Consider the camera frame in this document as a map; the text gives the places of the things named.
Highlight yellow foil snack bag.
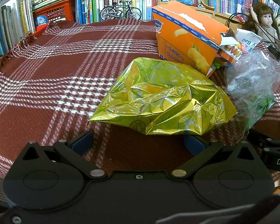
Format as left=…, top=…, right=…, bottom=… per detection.
left=90, top=57, right=237, bottom=136

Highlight clear plastic bag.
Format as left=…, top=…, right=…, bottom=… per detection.
left=224, top=48, right=280, bottom=131

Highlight white blue paper packet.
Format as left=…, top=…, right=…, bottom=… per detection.
left=235, top=28, right=262, bottom=53

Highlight books at left edge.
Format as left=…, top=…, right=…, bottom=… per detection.
left=0, top=0, right=36, bottom=57

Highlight red white plaid tablecloth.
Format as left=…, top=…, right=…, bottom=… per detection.
left=0, top=18, right=280, bottom=206

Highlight orange snack box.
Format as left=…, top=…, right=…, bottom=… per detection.
left=152, top=1, right=244, bottom=77

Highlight brown haired doll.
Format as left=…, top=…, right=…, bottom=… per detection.
left=244, top=1, right=280, bottom=46

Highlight red plastic basket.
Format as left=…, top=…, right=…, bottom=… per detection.
left=33, top=0, right=76, bottom=31

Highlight miniature bicycle model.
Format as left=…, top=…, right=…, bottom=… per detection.
left=99, top=0, right=142, bottom=21

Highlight black cable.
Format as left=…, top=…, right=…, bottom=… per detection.
left=225, top=13, right=280, bottom=57

